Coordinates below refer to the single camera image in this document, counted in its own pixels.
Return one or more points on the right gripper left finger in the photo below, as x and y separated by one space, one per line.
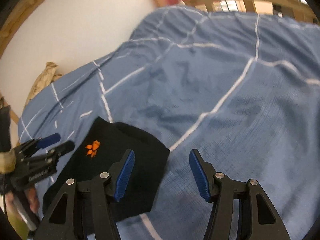
76 202

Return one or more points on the black pants with orange paw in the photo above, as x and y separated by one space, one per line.
104 145

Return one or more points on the left hand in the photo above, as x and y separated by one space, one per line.
32 198

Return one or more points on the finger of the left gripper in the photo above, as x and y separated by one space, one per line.
52 155
33 145

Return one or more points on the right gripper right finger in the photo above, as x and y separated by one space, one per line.
257 218

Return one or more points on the blue checked duvet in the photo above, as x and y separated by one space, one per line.
241 88

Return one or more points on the beige patterned pillow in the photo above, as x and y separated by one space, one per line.
47 76

